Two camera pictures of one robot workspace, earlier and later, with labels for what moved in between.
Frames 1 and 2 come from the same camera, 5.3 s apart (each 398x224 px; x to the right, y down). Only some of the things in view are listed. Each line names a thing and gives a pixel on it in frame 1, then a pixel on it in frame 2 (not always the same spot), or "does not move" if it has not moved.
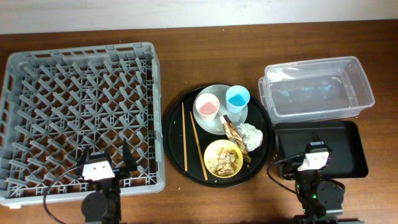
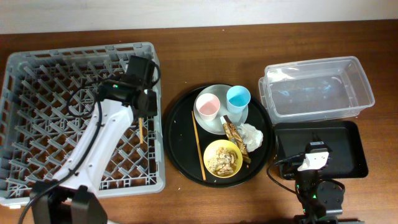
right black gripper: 288,168 does not move
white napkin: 252,137 does not move
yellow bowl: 223,158 does not move
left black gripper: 123,169 → 145,106
